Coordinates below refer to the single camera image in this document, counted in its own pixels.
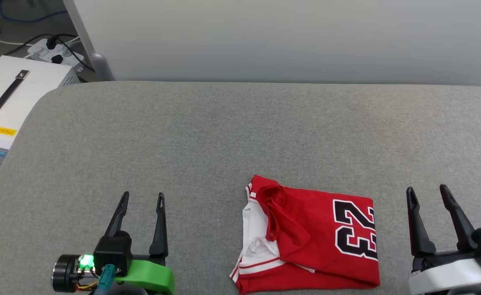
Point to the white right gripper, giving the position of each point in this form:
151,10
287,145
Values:
445,276

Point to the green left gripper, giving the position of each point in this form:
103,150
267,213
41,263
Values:
150,274

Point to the red basketball jersey white sleeves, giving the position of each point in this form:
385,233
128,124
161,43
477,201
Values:
306,229

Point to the grey partition leg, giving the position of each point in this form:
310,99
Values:
101,67

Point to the yellow warning label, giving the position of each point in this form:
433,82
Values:
5,131

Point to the white equipment box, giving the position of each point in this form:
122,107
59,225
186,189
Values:
39,82

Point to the white power strip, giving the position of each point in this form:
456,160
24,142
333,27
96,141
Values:
70,57

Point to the black power plug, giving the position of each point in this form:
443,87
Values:
52,42
57,59

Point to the white partition panel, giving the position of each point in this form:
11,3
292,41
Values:
289,41

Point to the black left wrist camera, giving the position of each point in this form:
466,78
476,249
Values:
113,250

